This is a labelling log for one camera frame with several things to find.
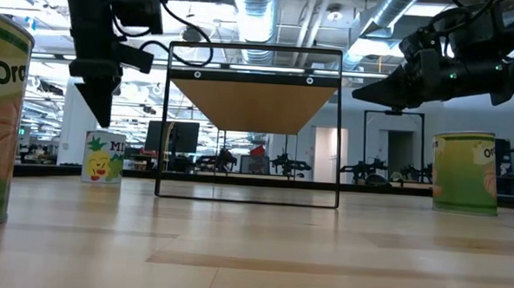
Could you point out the wooden shelf with black frame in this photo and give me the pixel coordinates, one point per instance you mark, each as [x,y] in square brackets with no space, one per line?
[254,105]

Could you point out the small red object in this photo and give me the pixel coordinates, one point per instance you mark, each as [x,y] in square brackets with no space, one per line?
[257,151]

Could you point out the black aluminium rig frame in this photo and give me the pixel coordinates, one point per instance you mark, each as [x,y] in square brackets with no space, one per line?
[56,171]

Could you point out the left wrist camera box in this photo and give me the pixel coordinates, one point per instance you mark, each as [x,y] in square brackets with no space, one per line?
[135,57]

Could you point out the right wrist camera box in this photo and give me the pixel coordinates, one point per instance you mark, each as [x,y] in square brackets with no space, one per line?
[422,45]

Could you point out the green yellow label tin can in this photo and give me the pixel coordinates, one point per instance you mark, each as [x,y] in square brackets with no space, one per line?
[1,128]
[464,175]

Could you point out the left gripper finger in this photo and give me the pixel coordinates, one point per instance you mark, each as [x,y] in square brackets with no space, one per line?
[115,92]
[95,98]

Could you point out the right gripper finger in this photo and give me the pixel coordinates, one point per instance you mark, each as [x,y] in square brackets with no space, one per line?
[365,96]
[398,85]

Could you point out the silver ventilation duct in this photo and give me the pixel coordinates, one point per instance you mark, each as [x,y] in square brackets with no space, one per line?
[258,18]
[388,13]

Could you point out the white pineapple label tin can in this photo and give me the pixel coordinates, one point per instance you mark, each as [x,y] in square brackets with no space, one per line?
[103,159]

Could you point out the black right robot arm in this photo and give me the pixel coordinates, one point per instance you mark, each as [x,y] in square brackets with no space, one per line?
[479,36]

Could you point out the neighbouring rig black robot arm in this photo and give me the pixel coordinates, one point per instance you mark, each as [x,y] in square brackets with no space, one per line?
[412,172]
[223,160]
[288,165]
[362,168]

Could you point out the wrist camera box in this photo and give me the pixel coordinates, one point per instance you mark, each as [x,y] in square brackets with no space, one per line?
[422,45]
[135,57]

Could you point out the black office monitor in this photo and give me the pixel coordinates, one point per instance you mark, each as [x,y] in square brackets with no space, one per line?
[183,136]

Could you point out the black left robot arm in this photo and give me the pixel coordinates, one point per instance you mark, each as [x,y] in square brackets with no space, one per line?
[137,8]

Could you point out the thin black frame stand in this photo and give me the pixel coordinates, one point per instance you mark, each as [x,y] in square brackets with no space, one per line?
[393,112]

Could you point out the grey box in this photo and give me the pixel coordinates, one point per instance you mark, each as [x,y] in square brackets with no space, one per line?
[254,164]

